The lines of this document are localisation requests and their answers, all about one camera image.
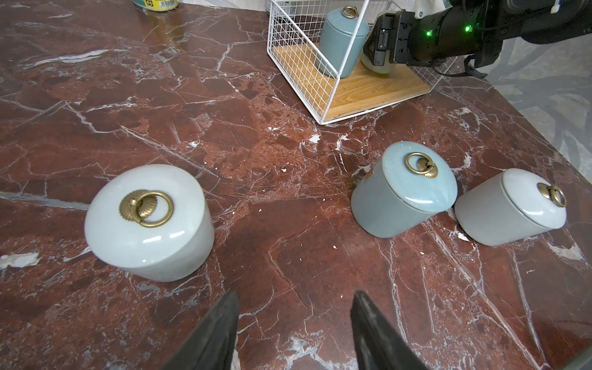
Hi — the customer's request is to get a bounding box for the white canister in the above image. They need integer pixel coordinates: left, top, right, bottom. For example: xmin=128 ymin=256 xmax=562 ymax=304
xmin=84 ymin=164 xmax=214 ymax=282
xmin=454 ymin=168 xmax=567 ymax=247

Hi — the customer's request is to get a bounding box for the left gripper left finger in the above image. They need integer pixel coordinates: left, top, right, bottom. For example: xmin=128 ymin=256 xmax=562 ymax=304
xmin=162 ymin=291 xmax=239 ymax=370

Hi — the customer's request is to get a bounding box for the small blue-grey canister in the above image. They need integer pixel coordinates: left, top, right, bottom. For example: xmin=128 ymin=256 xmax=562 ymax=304
xmin=315 ymin=6 xmax=370 ymax=79

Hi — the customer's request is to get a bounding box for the white wire shelf rack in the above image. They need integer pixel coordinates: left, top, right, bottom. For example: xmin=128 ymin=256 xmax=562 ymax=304
xmin=267 ymin=1 xmax=454 ymax=125

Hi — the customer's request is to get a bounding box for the small sage green canister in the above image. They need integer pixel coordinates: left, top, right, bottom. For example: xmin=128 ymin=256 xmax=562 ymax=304
xmin=359 ymin=50 xmax=398 ymax=76

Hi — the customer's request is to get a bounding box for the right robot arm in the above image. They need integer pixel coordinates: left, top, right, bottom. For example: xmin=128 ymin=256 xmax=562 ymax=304
xmin=361 ymin=1 xmax=591 ymax=77

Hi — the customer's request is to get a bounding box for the tall light blue canister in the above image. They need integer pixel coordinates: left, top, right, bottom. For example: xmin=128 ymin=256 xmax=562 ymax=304
xmin=351 ymin=141 xmax=458 ymax=238

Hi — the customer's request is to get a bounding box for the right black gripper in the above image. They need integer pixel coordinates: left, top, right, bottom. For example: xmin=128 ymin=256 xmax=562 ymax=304
xmin=362 ymin=10 xmax=449 ymax=67

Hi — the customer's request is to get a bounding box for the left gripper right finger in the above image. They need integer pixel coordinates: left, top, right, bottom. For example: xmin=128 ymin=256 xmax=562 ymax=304
xmin=350 ymin=291 xmax=429 ymax=370

